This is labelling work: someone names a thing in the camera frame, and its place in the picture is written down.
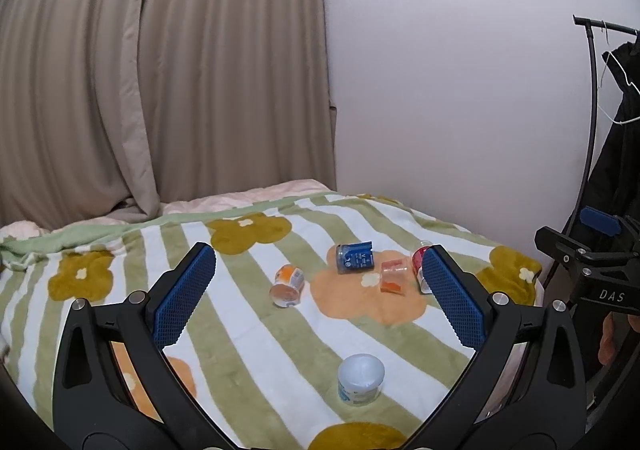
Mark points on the red and white cup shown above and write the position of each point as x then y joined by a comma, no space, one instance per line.
417,262

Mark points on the person's right hand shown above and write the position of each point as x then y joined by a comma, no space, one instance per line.
611,340

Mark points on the orange and white cup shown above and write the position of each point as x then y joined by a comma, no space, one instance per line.
287,286

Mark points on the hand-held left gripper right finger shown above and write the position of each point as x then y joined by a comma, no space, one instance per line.
455,302

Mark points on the white and light blue cup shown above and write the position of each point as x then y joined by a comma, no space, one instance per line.
361,380

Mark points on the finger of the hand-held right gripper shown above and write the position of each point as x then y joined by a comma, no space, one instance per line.
599,220
557,241

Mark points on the clear orange cup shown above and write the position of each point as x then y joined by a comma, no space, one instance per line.
393,277

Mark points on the pale pink quilt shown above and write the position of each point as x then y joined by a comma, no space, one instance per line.
210,202

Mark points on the green striped floral blanket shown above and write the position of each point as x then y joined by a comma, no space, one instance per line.
280,340

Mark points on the dark jacket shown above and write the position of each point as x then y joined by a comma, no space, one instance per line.
617,164

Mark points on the beige curtain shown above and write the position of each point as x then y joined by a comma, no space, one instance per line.
165,69

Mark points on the black clothes rack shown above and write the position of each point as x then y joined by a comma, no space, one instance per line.
592,94

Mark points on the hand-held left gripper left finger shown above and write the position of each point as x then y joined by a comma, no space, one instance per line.
182,297

